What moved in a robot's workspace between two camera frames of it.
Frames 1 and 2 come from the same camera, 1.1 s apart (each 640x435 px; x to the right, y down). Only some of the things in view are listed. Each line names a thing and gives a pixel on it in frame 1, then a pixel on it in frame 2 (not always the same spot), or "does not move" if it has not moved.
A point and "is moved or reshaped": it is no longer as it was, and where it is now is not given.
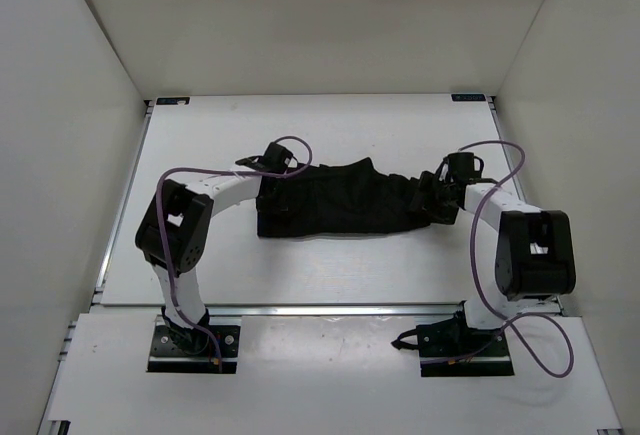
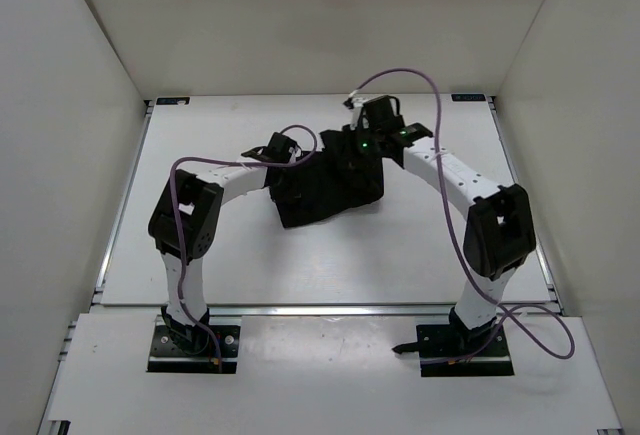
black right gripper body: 436,203 -> 367,142
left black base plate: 210,347 does not move
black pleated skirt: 321,198 is moved or reshaped
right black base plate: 449,348 does not move
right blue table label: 468,97 does not move
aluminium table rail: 117,220 does not move
